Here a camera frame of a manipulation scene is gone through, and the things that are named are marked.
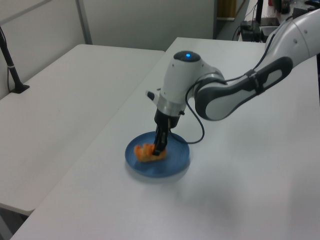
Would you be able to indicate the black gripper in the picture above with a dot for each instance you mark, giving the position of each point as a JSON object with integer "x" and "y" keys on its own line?
{"x": 166, "y": 121}

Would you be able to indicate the orange bread loaf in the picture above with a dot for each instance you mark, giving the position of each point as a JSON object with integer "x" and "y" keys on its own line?
{"x": 143, "y": 152}

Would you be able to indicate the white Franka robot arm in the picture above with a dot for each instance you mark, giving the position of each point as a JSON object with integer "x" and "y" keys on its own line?
{"x": 225, "y": 100}

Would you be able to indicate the blue round plate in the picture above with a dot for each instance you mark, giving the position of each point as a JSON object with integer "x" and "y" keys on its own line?
{"x": 175, "y": 160}

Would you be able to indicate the white side table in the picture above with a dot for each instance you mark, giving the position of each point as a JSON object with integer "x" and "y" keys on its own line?
{"x": 62, "y": 112}

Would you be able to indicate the black equipment box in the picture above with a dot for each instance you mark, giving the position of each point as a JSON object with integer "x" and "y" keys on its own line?
{"x": 247, "y": 32}

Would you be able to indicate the brown wooden panel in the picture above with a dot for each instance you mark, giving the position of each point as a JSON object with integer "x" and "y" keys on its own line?
{"x": 226, "y": 8}

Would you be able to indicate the dark flat tray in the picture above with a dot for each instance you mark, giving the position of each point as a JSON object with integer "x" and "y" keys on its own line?
{"x": 270, "y": 22}

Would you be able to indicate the grey partition post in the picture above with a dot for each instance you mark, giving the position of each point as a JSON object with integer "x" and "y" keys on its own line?
{"x": 83, "y": 22}

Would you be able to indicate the black camera stand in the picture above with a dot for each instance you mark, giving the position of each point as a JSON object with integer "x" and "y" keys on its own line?
{"x": 15, "y": 75}
{"x": 260, "y": 10}

